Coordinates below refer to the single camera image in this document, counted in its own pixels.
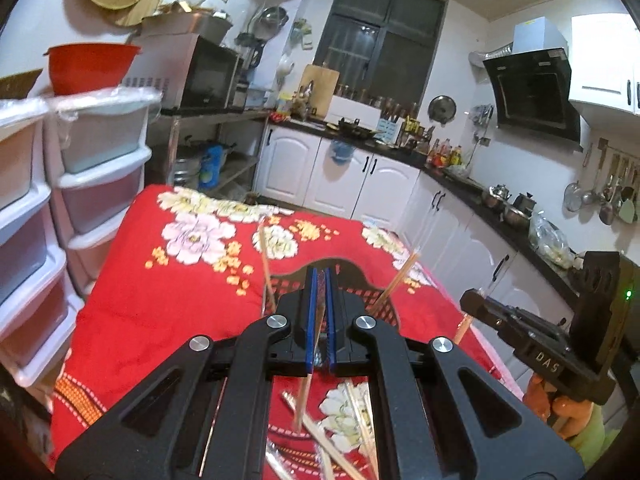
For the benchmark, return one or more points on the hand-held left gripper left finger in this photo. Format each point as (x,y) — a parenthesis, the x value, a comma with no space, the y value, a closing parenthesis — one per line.
(311,320)

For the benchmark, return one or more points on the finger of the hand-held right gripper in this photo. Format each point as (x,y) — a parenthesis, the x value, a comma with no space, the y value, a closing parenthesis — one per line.
(500,317)

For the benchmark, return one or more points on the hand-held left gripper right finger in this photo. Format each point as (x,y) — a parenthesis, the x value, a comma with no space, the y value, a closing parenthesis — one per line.
(330,320)

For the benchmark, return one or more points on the black perforated chopstick holder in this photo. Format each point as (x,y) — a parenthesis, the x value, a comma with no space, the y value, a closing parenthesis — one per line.
(360,280)

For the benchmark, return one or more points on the person's right forearm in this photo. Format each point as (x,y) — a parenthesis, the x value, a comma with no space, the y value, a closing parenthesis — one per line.
(597,435)

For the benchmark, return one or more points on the row of hanging kitchen utensils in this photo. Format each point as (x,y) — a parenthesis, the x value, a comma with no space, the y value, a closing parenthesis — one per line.
(607,195)

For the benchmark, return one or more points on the person's right hand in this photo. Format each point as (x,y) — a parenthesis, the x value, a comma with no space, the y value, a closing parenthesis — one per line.
(555,405)

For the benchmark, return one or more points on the clear plastic bag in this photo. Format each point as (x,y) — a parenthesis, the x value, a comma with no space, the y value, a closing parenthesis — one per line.
(550,240)

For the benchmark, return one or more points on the dark steel kettle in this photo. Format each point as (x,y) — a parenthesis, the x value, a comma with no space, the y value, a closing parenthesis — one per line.
(522,207)

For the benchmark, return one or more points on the black countertop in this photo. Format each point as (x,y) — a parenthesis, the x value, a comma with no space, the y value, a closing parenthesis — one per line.
(475,187)

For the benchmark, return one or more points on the red floral blanket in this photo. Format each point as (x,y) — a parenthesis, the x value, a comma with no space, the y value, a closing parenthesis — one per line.
(165,310)

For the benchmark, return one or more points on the white base cabinets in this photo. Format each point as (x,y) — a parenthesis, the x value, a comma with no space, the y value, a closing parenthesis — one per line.
(295,165)

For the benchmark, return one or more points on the blue plastic bag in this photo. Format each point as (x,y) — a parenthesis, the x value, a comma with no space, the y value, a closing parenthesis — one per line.
(342,152)

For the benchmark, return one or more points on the row of condiment bottles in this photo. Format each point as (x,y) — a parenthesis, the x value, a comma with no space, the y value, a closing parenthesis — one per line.
(445,155)

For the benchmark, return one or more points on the steel kitchen rack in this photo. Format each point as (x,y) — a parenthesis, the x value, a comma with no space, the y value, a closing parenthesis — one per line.
(235,160)

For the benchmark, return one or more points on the black wok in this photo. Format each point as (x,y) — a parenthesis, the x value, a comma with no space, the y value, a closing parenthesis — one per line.
(357,129)

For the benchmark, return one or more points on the knife block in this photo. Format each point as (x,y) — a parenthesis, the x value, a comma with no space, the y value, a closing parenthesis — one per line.
(390,125)

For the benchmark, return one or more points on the white box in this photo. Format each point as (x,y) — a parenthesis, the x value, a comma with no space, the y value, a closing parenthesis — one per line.
(355,110)

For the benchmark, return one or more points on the steel pot lid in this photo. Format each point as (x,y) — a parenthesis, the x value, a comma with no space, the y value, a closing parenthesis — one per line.
(442,109)

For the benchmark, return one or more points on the black range hood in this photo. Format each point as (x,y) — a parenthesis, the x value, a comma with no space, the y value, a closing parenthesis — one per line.
(535,90)

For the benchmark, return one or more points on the wooden cutting board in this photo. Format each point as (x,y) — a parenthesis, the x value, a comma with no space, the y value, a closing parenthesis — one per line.
(320,87)

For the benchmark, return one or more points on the white upper cabinet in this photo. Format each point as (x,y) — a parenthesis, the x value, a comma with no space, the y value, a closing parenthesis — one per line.
(605,70)

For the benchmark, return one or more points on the white plastic drawer unit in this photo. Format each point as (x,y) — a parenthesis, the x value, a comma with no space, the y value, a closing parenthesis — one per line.
(100,175)
(20,220)

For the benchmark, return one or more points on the black microwave oven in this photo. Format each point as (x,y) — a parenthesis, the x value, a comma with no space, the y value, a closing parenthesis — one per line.
(200,77)

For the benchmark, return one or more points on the dark framed window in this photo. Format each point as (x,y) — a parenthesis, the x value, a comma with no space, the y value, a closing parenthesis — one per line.
(380,40)

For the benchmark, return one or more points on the hanging steel bowl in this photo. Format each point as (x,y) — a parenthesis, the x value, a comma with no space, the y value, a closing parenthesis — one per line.
(274,20)

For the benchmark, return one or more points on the steel basin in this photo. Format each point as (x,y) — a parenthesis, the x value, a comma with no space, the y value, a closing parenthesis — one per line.
(195,22)

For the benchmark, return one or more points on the red plastic basin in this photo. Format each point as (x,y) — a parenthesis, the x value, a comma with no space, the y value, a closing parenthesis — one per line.
(90,67)

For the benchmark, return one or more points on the silver exhaust duct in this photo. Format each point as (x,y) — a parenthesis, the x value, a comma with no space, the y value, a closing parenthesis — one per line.
(487,56)

